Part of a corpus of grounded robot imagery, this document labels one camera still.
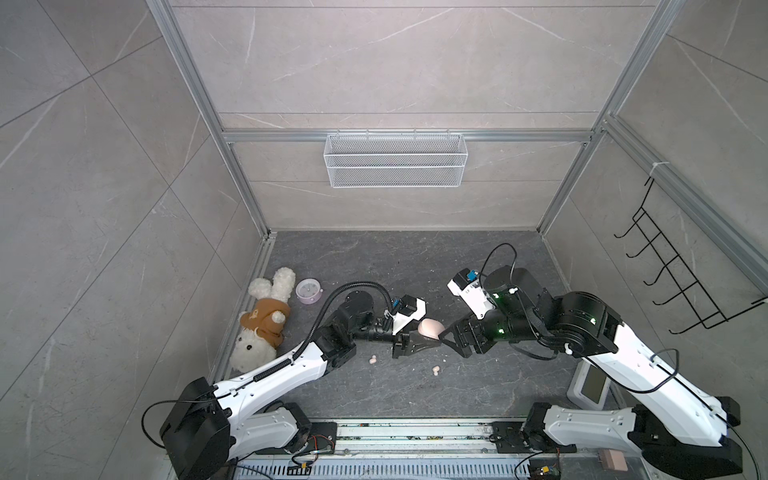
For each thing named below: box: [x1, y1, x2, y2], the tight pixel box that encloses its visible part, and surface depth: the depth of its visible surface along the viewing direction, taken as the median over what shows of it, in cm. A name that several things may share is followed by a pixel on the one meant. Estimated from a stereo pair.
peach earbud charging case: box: [418, 318, 446, 341], surface depth 62 cm
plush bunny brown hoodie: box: [230, 267, 296, 373], surface depth 85 cm
